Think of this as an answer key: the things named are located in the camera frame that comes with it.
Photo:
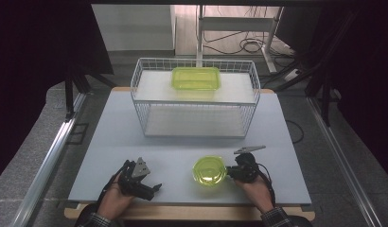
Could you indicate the round green lidded container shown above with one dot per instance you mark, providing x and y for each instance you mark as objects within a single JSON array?
[{"x": 209, "y": 171}]

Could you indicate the rectangular green lidded container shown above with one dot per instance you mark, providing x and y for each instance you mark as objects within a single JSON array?
[{"x": 195, "y": 78}]

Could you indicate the black metal stand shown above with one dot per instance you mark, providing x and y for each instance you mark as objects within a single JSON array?
[
  {"x": 324, "y": 94},
  {"x": 69, "y": 94}
]

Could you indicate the aluminium rail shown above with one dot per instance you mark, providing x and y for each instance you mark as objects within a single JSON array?
[
  {"x": 47, "y": 164},
  {"x": 337, "y": 160}
]

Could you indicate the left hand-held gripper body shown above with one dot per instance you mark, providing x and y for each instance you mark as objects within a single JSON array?
[{"x": 137, "y": 181}]

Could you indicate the person's right hand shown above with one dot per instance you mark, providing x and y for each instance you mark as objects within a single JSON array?
[{"x": 256, "y": 194}]

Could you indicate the white power strip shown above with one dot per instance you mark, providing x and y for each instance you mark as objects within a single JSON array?
[{"x": 291, "y": 75}]

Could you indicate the white desk frame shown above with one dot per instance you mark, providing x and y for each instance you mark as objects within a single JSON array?
[{"x": 239, "y": 23}]

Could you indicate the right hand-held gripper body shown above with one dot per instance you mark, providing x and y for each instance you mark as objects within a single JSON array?
[{"x": 245, "y": 167}]

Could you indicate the person's left hand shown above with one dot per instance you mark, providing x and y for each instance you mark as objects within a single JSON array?
[{"x": 114, "y": 201}]

